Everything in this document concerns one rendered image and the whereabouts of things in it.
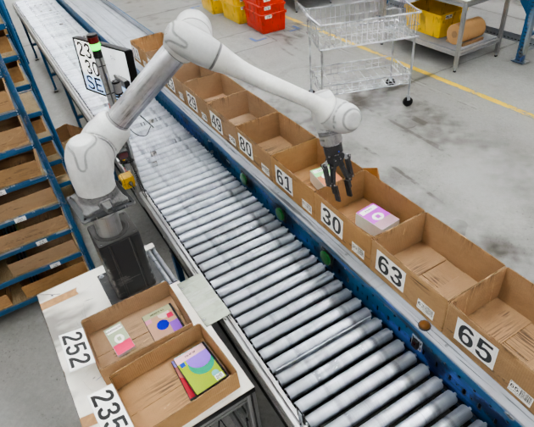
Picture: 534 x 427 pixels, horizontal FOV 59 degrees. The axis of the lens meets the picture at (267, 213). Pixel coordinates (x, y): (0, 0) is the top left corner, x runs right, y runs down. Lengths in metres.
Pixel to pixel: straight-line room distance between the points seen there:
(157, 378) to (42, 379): 1.31
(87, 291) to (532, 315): 1.85
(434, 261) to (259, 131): 1.30
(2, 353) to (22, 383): 0.30
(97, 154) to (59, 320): 0.81
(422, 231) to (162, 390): 1.23
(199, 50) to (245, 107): 1.55
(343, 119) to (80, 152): 0.95
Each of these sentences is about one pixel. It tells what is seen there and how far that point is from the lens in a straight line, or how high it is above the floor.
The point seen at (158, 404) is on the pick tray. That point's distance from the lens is 1.88.
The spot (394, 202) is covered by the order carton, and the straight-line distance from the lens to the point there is 2.21.
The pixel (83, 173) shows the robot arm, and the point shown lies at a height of 1.41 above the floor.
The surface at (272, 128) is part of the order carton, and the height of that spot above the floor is 0.95.
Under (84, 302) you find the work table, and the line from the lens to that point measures 2.33.
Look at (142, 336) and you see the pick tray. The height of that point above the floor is 0.76.
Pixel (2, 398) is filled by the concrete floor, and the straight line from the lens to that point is 3.20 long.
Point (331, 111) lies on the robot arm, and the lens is 1.67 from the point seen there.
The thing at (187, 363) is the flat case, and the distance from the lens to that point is 1.90.
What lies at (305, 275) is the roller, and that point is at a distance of 2.18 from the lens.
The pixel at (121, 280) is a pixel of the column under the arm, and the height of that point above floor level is 0.87.
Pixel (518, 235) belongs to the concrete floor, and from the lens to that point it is 3.73.
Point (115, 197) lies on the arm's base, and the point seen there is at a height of 1.26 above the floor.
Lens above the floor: 2.33
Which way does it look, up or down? 39 degrees down
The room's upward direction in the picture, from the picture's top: 6 degrees counter-clockwise
